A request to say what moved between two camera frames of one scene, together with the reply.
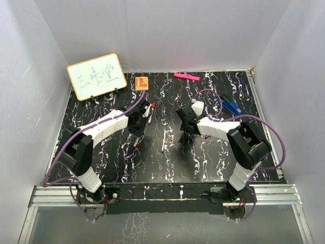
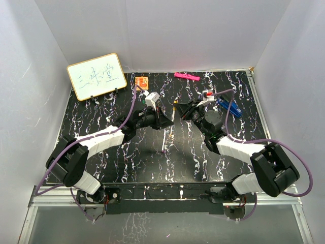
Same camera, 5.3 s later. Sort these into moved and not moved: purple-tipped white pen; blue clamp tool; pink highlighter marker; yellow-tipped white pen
Moved: yellow-tipped white pen
Not moved: pink highlighter marker; purple-tipped white pen; blue clamp tool
